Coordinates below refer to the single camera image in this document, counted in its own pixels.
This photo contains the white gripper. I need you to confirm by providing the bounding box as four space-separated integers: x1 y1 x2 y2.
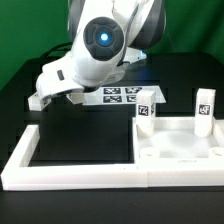
36 53 84 100

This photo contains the white square tabletop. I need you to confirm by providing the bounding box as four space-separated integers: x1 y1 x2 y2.
132 117 224 162

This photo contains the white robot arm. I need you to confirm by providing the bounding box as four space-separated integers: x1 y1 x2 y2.
36 0 166 100

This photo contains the white sheet with fiducial tags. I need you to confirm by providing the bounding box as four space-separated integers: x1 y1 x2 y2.
84 86 166 106

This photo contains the white U-shaped obstacle fence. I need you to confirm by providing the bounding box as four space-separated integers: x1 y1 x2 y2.
1 125 224 191

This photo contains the black cable thick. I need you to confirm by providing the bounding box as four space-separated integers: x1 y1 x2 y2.
42 42 72 57

